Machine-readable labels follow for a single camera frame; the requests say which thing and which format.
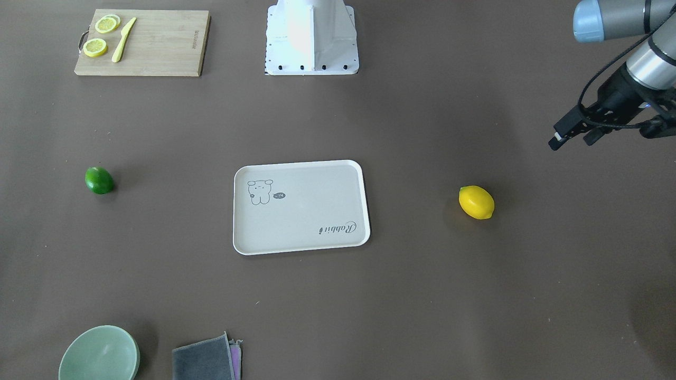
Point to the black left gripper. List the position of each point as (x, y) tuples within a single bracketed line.
[(619, 91)]

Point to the yellow lemon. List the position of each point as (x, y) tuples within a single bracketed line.
[(476, 202)]

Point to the green lime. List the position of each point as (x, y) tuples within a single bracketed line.
[(99, 181)]

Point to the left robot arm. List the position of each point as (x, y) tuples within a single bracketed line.
[(651, 60)]

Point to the white rabbit tray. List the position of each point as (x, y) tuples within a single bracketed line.
[(300, 206)]

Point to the pink cloth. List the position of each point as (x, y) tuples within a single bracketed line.
[(236, 355)]

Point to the grey folded cloth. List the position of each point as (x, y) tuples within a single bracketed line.
[(207, 359)]

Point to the yellow plastic knife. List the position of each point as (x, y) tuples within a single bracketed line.
[(120, 48)]

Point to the bamboo cutting board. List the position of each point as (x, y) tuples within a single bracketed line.
[(161, 43)]

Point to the upper lemon slice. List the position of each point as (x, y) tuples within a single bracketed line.
[(107, 23)]

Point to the lemon slice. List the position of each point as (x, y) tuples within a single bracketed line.
[(107, 23), (94, 48)]

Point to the lower lemon slice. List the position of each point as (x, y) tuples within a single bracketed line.
[(94, 48)]

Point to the pale green bowl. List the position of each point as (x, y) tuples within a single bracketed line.
[(102, 352)]

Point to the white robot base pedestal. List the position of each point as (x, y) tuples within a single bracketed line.
[(311, 38)]

